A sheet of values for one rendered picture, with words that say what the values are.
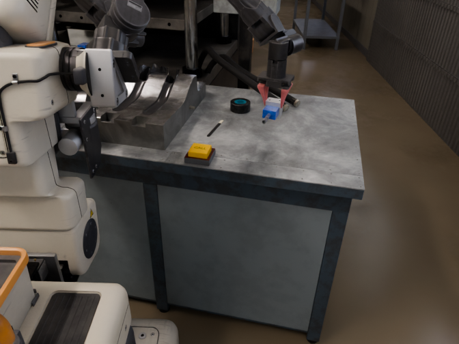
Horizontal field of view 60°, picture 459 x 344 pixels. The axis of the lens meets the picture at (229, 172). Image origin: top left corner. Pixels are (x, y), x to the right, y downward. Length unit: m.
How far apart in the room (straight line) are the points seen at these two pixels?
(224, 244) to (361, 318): 0.75
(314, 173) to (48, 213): 0.73
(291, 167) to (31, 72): 0.77
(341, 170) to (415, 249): 1.16
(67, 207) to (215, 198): 0.53
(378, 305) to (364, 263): 0.26
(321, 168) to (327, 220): 0.18
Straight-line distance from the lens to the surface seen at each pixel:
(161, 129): 1.27
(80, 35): 2.25
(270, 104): 1.28
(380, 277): 2.11
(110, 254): 1.69
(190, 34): 1.94
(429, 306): 2.07
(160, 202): 1.41
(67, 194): 0.97
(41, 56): 0.79
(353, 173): 1.25
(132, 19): 0.89
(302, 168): 1.23
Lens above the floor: 1.43
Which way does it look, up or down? 32 degrees down
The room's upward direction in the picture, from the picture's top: 2 degrees clockwise
